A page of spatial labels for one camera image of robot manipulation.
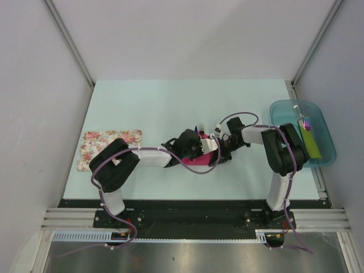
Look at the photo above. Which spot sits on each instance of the iridescent fork in bin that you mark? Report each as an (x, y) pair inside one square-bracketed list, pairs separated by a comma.
[(306, 123)]

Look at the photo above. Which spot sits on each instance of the teal plastic bin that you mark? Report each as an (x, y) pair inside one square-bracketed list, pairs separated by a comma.
[(311, 127)]

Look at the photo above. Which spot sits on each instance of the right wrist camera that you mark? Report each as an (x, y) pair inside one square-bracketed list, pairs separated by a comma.
[(218, 131)]

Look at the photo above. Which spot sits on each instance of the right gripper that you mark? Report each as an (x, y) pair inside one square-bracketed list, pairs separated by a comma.
[(223, 153)]

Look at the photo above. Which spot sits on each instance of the silver utensil in bin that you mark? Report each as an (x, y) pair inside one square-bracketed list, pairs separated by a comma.
[(300, 117)]

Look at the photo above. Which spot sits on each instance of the pink paper napkin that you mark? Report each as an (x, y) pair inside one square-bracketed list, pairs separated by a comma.
[(192, 155)]

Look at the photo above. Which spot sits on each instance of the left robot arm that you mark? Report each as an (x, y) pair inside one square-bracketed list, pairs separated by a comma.
[(111, 168)]

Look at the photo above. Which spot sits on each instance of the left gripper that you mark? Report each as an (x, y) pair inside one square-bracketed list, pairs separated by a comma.
[(203, 141)]

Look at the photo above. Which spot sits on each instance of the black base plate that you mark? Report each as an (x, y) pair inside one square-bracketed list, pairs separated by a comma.
[(205, 220)]

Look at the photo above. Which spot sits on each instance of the aluminium frame rail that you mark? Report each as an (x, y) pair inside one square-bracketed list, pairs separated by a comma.
[(307, 220)]

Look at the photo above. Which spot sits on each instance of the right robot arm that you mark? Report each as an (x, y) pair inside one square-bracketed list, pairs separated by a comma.
[(286, 155)]

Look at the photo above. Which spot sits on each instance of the floral tray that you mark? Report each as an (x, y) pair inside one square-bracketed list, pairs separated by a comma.
[(93, 142)]

